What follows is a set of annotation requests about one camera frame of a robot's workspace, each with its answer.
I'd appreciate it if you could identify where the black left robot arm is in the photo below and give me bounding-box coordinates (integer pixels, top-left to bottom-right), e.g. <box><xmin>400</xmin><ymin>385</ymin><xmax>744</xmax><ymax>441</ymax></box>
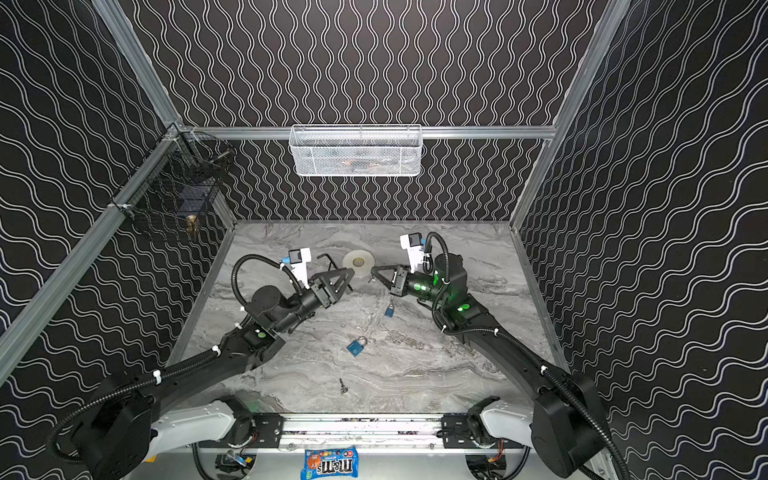
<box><xmin>45</xmin><ymin>254</ymin><xmax>355</xmax><ymax>479</ymax></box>

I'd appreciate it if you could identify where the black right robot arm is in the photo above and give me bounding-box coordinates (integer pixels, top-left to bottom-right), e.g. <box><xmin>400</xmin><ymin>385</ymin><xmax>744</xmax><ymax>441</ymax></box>
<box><xmin>371</xmin><ymin>232</ymin><xmax>630</xmax><ymax>479</ymax></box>

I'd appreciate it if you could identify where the black hex key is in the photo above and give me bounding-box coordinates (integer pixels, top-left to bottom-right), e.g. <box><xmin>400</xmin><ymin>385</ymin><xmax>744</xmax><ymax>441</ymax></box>
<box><xmin>316</xmin><ymin>253</ymin><xmax>338</xmax><ymax>271</ymax></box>

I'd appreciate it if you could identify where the white tape roll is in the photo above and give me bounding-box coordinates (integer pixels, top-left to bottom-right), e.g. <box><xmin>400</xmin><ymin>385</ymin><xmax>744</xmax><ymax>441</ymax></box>
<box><xmin>342</xmin><ymin>249</ymin><xmax>376</xmax><ymax>278</ymax></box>

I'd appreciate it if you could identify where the large blue padlock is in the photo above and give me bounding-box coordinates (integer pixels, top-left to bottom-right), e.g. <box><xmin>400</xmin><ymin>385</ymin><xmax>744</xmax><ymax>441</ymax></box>
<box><xmin>347</xmin><ymin>336</ymin><xmax>368</xmax><ymax>357</ymax></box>

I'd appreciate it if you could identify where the brass padlock in basket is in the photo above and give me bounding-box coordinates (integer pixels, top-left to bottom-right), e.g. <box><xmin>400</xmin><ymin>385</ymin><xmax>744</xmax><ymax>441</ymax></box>
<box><xmin>186</xmin><ymin>215</ymin><xmax>200</xmax><ymax>236</ymax></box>

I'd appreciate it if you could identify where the candy bag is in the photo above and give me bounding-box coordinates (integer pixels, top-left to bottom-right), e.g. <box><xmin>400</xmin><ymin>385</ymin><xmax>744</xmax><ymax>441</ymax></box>
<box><xmin>300</xmin><ymin>447</ymin><xmax>359</xmax><ymax>480</ymax></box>

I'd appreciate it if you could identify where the white wire basket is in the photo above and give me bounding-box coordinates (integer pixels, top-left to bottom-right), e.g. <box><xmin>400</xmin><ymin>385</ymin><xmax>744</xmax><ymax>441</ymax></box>
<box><xmin>289</xmin><ymin>124</ymin><xmax>424</xmax><ymax>177</ymax></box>

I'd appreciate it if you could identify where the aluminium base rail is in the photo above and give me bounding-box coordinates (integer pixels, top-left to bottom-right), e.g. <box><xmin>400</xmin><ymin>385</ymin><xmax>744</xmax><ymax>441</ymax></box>
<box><xmin>257</xmin><ymin>412</ymin><xmax>601</xmax><ymax>452</ymax></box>

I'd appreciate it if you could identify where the black wire basket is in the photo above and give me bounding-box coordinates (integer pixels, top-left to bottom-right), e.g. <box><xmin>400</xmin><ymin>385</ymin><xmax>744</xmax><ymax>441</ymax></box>
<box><xmin>121</xmin><ymin>132</ymin><xmax>236</xmax><ymax>244</ymax></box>

